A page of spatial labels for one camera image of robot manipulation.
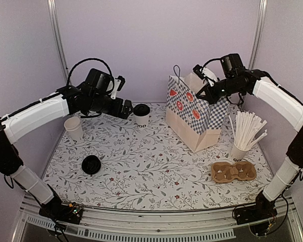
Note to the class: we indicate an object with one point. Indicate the checkered paper takeout bag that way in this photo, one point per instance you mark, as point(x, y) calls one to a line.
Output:
point(197, 123)

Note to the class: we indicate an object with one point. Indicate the aluminium table edge rail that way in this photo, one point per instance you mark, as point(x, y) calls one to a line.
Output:
point(292, 222)

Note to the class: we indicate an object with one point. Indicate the right aluminium frame post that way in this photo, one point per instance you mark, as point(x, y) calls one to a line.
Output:
point(258, 33)

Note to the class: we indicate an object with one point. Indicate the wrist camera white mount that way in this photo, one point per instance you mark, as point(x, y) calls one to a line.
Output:
point(205, 74)
point(119, 83)

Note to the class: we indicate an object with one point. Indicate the aluminium frame post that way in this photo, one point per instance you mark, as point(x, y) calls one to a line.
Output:
point(258, 33)
point(52, 10)

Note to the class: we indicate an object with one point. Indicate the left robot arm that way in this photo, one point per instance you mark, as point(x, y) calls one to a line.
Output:
point(97, 93)

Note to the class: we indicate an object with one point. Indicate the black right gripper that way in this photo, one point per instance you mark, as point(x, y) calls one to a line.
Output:
point(210, 97)

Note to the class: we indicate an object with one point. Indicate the black plastic cup lid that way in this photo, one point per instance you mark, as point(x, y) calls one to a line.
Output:
point(141, 110)

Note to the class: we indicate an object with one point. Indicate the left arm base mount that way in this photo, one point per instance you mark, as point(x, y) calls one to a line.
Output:
point(70, 213)

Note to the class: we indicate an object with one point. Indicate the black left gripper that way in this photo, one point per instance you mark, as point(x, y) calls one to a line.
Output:
point(116, 111)

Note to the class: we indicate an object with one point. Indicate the floral patterned table mat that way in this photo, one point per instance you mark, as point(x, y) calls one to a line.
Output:
point(148, 169)

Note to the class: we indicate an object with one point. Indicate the white cup holding straws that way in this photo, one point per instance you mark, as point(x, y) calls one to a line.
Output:
point(236, 154)

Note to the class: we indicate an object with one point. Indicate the white paper coffee cup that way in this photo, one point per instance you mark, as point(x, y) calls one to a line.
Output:
point(141, 121)

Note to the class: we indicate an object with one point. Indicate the bundle of white wrapped straws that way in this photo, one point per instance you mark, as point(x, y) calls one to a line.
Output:
point(247, 126)

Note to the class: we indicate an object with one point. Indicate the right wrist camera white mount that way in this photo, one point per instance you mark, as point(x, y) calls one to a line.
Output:
point(205, 74)

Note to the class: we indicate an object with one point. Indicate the grey slotted cable duct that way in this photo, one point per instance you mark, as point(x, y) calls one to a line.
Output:
point(112, 225)

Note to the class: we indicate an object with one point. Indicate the stack of black cup lids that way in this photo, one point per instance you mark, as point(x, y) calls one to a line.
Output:
point(91, 164)

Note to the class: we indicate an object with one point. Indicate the stack of white paper cups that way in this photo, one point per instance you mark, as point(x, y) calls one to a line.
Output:
point(74, 128)

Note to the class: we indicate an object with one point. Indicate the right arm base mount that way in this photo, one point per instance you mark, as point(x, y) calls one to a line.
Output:
point(262, 210)

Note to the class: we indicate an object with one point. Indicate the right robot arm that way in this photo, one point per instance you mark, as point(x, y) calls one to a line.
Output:
point(259, 83)

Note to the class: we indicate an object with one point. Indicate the brown cardboard cup carrier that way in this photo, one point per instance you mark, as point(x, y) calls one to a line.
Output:
point(224, 172)

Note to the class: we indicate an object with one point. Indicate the left aluminium frame post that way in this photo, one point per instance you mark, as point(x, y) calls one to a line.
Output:
point(52, 10)

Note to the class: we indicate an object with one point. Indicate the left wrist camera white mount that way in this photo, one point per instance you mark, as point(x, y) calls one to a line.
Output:
point(119, 83)

